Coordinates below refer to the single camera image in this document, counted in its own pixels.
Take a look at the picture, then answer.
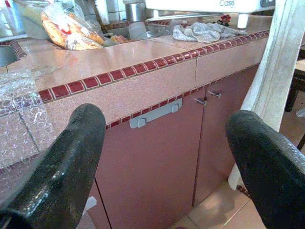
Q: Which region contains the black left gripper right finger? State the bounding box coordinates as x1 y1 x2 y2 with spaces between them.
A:
225 109 305 229

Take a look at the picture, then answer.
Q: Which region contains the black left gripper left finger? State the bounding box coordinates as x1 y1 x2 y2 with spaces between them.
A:
0 103 107 229

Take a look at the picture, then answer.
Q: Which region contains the pink cabinet door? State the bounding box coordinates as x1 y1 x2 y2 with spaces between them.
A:
95 89 207 229
192 64 260 207

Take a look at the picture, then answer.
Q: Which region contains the clear bubble wrap sheet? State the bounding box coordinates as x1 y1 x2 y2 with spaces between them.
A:
0 69 55 172

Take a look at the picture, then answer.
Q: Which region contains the dark wooden chair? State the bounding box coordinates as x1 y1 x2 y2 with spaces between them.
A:
285 45 305 113

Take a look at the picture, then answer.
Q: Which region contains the stainless steel sink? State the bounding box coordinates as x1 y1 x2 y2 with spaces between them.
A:
0 44 19 68

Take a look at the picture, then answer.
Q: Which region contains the bread in clear plastic bag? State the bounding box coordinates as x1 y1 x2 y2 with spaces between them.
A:
41 2 112 51

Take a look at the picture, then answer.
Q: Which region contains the grey crumpled rag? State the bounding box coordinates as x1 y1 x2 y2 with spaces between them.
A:
173 22 247 43

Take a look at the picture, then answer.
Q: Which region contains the red flower ornament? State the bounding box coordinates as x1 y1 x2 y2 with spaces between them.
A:
217 14 232 26

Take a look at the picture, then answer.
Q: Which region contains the clear plastic jug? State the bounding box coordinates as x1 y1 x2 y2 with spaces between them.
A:
0 0 27 36

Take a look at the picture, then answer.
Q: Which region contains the white plastic cup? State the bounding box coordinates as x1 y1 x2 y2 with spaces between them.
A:
128 21 147 41

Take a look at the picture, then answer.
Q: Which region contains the white countertop appliance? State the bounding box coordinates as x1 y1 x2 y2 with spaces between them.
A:
144 0 277 29

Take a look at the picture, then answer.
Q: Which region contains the steel pot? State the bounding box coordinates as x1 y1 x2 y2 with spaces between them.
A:
125 2 146 22

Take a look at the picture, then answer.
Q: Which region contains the white painted wooden post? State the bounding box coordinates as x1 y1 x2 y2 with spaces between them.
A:
227 0 305 191

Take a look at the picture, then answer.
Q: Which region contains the grey plastic hook bracket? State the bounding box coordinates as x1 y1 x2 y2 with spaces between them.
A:
129 97 183 129

